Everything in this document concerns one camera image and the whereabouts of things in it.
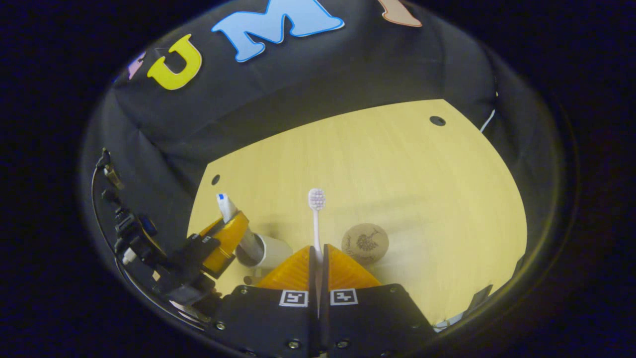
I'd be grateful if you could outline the white toothbrush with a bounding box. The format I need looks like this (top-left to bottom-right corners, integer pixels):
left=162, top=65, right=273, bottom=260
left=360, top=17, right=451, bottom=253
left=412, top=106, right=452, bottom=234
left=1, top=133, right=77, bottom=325
left=308, top=188, right=326, bottom=260

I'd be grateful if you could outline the white toothpaste tube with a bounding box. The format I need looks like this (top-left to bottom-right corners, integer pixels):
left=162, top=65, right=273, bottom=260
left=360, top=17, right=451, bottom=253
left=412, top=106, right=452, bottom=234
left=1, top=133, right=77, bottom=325
left=216, top=193, right=264, bottom=264

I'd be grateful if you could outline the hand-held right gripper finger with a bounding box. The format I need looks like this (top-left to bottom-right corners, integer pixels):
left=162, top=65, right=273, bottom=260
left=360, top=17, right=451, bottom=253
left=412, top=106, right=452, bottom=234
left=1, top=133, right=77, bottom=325
left=214, top=245, right=318, bottom=358
left=320, top=244, right=438, bottom=358

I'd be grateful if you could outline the white cup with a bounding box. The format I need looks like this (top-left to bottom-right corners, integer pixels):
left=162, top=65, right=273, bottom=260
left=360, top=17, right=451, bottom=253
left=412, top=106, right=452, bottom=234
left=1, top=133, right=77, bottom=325
left=236, top=234, right=294, bottom=269

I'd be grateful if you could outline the white cable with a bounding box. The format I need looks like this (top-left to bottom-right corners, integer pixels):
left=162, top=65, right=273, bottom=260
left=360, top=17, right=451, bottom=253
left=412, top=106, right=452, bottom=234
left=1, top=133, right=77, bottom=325
left=479, top=91, right=498, bottom=134

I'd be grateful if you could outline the black backdrop cloth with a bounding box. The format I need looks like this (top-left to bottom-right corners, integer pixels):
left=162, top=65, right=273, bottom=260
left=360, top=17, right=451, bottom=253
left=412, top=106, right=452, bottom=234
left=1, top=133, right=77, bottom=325
left=79, top=0, right=567, bottom=319

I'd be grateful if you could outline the round cork coaster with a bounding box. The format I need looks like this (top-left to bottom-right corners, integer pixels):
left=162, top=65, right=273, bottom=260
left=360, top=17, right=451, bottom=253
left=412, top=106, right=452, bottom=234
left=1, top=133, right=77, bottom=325
left=341, top=223, right=390, bottom=265

